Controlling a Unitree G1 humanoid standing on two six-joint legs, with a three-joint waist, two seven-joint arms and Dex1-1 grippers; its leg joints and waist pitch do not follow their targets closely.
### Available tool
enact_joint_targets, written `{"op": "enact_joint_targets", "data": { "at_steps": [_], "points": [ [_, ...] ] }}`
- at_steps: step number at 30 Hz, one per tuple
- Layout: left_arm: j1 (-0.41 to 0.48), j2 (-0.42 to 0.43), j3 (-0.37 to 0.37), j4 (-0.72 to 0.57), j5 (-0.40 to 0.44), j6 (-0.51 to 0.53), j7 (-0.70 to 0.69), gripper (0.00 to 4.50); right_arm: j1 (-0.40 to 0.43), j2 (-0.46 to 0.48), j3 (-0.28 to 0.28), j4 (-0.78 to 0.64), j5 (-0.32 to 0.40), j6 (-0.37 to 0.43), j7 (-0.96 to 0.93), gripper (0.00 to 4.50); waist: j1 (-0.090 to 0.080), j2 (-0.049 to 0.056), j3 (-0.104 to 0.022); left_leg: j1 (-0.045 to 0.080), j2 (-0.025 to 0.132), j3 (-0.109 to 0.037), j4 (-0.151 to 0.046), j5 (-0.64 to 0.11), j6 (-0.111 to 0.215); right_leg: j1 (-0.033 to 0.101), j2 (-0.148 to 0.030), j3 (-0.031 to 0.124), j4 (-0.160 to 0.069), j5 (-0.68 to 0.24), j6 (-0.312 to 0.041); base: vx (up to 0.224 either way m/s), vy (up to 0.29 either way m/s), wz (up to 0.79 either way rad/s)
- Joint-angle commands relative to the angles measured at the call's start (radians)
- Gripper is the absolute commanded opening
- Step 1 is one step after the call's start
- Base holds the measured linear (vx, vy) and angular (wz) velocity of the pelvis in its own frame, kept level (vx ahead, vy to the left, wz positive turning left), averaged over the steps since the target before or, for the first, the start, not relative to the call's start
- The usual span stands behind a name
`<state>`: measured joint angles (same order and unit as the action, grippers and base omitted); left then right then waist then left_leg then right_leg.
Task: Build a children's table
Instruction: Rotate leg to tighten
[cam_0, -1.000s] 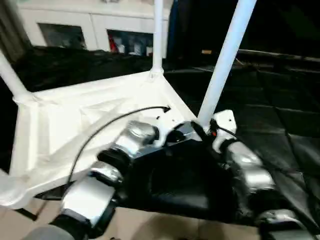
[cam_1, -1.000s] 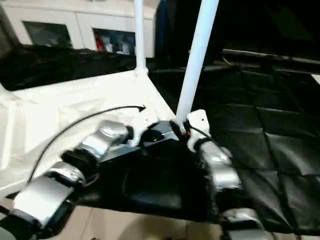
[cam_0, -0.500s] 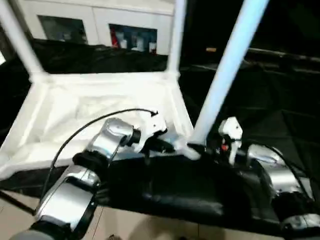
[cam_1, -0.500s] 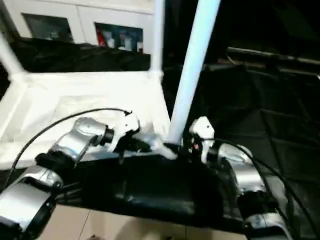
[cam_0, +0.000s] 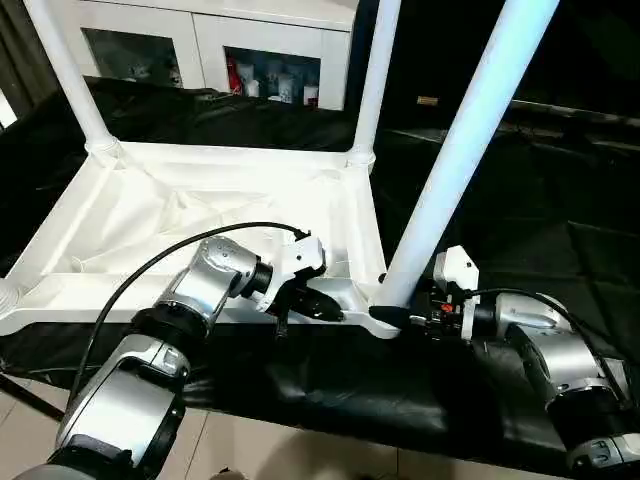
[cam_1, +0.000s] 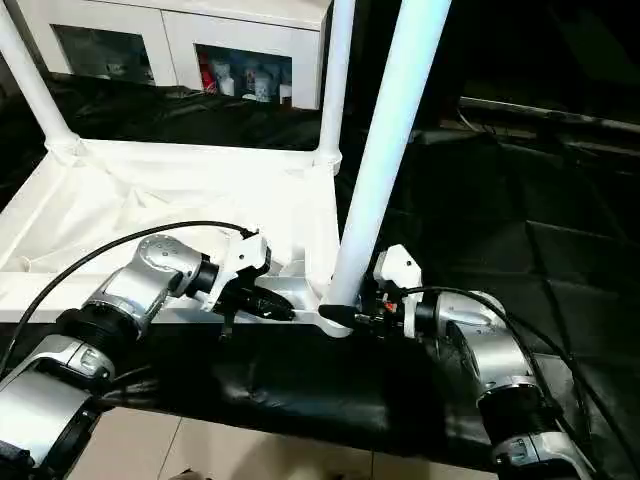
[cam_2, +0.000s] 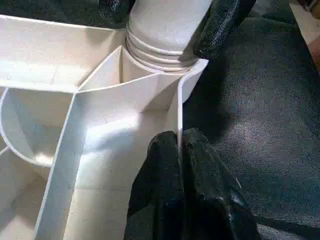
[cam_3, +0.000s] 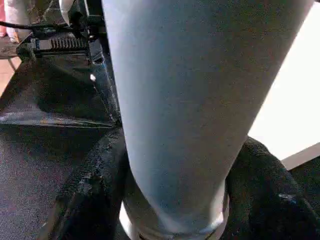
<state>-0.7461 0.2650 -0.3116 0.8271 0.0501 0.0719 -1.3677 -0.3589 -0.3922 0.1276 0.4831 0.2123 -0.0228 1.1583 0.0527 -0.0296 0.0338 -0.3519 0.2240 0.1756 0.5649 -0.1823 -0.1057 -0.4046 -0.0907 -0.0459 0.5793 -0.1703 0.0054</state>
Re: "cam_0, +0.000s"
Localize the white blue carton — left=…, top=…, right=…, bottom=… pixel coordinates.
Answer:
left=267, top=69, right=294, bottom=104

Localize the black left wrist camera cable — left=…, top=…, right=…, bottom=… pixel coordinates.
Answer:
left=69, top=221, right=314, bottom=406

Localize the black metal stand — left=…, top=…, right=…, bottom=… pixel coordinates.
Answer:
left=0, top=372, right=66, bottom=421

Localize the white plastic table leg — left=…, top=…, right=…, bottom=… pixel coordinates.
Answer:
left=22, top=0, right=121, bottom=151
left=379, top=0, right=561, bottom=309
left=352, top=0, right=402, bottom=156
left=0, top=282, right=21, bottom=314

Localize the grey curtain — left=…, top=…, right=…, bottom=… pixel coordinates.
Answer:
left=0, top=0, right=61, bottom=126

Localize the silver left robot leg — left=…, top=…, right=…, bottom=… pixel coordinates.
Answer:
left=0, top=462, right=76, bottom=480

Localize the black metal rod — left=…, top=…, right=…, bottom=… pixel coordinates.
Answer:
left=507, top=99, right=640, bottom=132

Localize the white glass-door cabinet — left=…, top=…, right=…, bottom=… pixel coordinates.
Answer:
left=49, top=0, right=361, bottom=112

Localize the white plastic table top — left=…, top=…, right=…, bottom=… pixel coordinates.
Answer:
left=0, top=139, right=414, bottom=341

